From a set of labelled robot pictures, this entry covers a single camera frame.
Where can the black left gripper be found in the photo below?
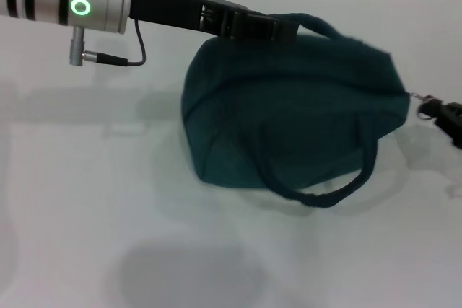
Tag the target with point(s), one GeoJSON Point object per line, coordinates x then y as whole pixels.
{"type": "Point", "coordinates": [173, 8]}

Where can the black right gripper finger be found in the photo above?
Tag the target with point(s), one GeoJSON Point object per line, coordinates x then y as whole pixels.
{"type": "Point", "coordinates": [438, 106]}
{"type": "Point", "coordinates": [451, 127]}

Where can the dark teal insulated lunch bag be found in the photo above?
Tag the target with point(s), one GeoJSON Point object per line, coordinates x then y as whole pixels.
{"type": "Point", "coordinates": [288, 117]}

